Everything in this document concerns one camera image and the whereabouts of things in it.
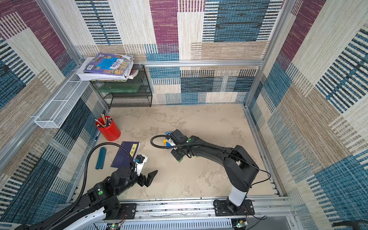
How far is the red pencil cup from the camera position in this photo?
0.92 meters

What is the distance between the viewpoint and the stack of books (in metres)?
0.79

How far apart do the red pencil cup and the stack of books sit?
0.84ft
